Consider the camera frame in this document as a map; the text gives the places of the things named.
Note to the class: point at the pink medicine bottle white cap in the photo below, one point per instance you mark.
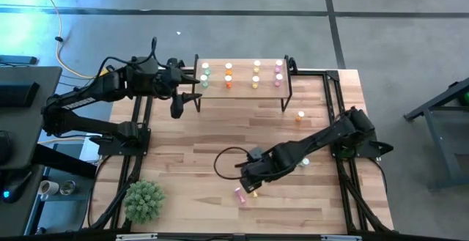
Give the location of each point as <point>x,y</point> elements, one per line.
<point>240,195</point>
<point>278,65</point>
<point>278,80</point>

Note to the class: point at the wooden shelf black metal legs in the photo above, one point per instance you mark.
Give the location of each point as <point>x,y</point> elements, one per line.
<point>242,89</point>

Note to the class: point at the black table clamp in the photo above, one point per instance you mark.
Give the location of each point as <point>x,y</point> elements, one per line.
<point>292,63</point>
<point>180,63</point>

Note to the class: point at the black desk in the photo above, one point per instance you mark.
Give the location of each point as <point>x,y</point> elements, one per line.
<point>33,124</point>

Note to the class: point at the black aluminium table frame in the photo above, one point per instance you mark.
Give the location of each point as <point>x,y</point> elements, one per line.
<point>311,73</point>

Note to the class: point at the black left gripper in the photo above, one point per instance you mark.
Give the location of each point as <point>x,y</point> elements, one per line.
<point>176,105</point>

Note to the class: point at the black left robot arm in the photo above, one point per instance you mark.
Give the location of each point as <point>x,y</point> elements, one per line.
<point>84,103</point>

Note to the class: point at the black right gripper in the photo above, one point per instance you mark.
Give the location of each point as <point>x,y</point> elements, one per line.
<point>264,166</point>

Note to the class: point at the yellow power plug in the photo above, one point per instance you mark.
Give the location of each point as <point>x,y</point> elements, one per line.
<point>105,72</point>

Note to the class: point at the green artificial plant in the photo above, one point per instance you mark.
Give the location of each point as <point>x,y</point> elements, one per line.
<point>144,201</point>

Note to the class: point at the flat black bar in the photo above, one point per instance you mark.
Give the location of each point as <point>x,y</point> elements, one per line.
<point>16,60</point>

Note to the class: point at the white box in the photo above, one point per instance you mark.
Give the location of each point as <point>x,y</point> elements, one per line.
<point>88,149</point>

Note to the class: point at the dark grey side table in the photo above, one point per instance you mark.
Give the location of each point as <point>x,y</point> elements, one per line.
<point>450,142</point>

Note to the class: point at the shiny metal cup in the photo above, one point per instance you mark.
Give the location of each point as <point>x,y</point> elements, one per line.
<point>67,187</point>

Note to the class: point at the white cup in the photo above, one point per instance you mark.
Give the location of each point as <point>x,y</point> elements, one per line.
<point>48,187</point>

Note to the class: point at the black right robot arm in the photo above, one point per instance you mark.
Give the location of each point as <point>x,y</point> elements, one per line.
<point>329,135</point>

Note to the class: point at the black box on desk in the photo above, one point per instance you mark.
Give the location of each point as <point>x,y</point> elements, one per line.
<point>18,94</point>

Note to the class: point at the black device with light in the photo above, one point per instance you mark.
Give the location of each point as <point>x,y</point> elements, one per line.
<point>14,188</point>

